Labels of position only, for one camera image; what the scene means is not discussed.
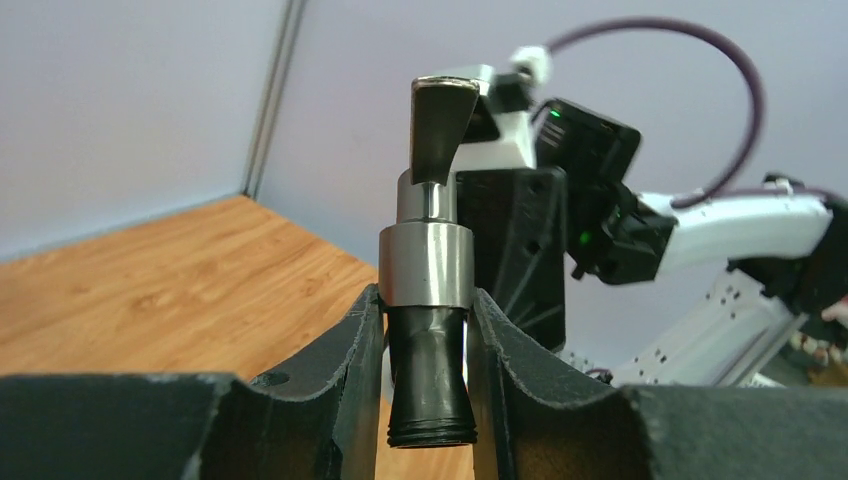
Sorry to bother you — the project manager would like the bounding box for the dark grey metal faucet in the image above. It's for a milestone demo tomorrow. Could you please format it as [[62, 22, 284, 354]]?
[[379, 76, 479, 449]]

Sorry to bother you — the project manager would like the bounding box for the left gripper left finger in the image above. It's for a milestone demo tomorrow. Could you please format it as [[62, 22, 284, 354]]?
[[1, 286, 383, 479]]

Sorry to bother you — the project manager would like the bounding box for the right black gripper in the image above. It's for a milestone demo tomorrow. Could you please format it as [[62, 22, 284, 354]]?
[[456, 167, 567, 353]]

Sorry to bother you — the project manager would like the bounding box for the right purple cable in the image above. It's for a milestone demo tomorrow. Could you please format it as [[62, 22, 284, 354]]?
[[546, 16, 848, 211]]

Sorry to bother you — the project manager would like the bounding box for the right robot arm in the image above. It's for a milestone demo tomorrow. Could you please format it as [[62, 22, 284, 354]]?
[[457, 99, 847, 386]]

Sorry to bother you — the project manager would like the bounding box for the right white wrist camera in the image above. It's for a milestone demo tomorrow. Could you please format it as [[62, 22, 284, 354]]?
[[437, 45, 552, 172]]

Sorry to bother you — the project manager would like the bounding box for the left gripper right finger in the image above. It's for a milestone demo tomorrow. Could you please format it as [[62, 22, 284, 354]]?
[[468, 291, 847, 479]]

